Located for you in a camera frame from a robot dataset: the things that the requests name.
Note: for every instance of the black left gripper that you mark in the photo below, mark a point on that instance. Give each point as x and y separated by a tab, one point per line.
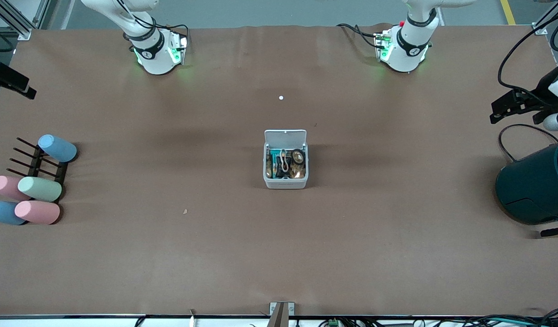
540	92

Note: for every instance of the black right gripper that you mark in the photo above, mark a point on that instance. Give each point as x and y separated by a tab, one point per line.
6	78

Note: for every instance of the black tape roll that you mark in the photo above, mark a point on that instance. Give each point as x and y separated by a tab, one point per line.
293	154

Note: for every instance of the white square trash bin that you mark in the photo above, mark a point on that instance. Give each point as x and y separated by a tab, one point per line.
286	184

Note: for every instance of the black snack wrapper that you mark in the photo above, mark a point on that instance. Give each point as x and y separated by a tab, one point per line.
279	170

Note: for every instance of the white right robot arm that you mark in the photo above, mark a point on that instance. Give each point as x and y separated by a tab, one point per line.
156	59

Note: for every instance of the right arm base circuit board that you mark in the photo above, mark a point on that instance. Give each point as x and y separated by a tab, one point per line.
176	50

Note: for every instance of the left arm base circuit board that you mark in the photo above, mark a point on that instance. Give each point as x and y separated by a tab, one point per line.
382	45

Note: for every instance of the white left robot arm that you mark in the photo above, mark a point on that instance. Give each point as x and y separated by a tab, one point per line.
408	50

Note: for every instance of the blue cup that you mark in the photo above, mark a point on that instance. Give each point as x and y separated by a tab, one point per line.
2	212
58	149

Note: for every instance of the black cup rack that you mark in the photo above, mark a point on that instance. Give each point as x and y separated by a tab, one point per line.
36	159

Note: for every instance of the dark teal cylindrical appliance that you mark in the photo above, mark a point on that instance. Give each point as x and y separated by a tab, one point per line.
533	186

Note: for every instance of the pink cup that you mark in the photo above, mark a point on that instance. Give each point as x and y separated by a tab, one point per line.
4	185
38	212

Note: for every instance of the green cup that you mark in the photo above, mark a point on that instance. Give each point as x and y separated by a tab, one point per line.
40	188

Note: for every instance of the brown snack packet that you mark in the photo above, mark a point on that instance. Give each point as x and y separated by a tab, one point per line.
268	169
299	171

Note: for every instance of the teal snack packet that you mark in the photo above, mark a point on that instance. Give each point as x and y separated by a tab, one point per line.
273	159

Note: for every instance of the aluminium frame post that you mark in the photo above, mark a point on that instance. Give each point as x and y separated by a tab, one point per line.
15	22
549	16

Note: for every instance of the metal table edge bracket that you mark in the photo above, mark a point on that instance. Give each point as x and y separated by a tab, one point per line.
274	309

